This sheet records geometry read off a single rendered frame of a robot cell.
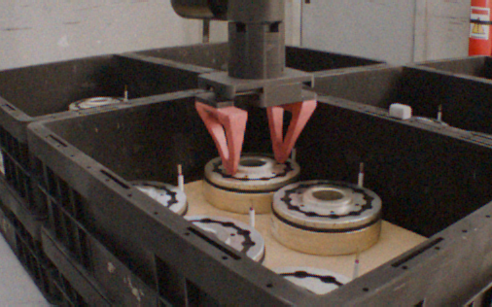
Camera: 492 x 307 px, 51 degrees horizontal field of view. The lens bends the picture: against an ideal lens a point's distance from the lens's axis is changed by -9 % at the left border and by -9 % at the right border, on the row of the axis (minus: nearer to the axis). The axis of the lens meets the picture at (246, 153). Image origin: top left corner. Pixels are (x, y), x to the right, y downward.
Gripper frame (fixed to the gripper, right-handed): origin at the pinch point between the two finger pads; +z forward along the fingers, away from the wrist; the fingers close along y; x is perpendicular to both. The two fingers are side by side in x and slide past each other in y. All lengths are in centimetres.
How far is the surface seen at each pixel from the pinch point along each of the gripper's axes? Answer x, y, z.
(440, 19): -173, -263, 6
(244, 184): 3.1, 3.5, 0.9
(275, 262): 13.1, 6.9, 3.9
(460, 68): -13, -55, -3
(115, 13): -364, -116, 9
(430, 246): 30.4, 9.6, -6.0
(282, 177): 3.7, -0.6, 0.8
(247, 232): 11.9, 9.0, 0.9
